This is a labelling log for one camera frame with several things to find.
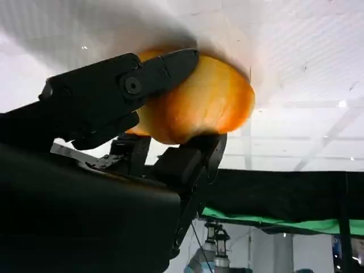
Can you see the green cloth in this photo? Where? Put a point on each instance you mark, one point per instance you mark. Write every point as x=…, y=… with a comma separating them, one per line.
x=284, y=224

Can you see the black cloth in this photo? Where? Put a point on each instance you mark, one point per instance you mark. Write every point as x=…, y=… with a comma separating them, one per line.
x=284, y=193

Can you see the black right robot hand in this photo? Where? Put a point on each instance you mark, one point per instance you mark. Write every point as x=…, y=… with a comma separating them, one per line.
x=71, y=213

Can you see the black upright pole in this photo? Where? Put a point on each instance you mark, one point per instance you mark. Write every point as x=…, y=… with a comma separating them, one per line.
x=344, y=227

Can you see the orange and white bread roll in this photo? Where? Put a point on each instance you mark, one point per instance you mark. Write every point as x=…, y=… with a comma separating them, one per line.
x=204, y=105

